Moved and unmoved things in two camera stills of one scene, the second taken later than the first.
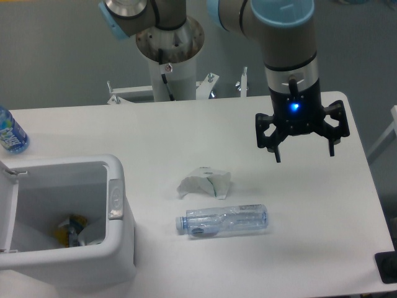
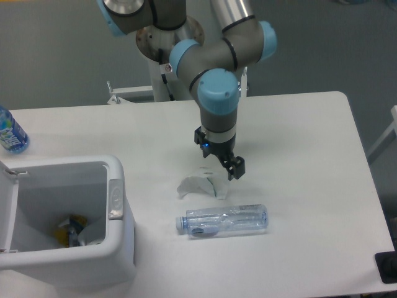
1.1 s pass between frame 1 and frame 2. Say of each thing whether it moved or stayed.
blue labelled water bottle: stayed
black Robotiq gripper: moved
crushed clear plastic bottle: stayed
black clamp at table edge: stayed
